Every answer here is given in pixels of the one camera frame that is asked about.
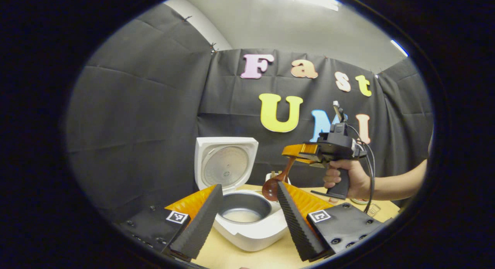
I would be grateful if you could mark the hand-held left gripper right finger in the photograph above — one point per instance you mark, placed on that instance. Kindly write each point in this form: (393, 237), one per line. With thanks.
(297, 226)

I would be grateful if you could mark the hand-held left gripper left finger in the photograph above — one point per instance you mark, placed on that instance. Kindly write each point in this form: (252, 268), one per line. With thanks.
(197, 230)

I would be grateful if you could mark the brown wooden spoon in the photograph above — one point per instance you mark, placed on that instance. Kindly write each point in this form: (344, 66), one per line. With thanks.
(270, 189)

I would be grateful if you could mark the white rice cooker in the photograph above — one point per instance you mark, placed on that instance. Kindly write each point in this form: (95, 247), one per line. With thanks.
(251, 236)

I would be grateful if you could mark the white toaster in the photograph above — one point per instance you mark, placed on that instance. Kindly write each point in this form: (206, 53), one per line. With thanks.
(286, 180)

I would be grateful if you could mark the pale green plate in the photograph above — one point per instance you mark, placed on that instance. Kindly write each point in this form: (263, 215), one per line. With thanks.
(359, 201)

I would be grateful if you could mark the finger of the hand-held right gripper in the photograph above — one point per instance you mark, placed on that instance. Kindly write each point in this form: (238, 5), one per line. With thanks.
(297, 149)

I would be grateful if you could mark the black backdrop cloth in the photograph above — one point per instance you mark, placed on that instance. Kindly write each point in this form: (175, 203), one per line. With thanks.
(154, 106)

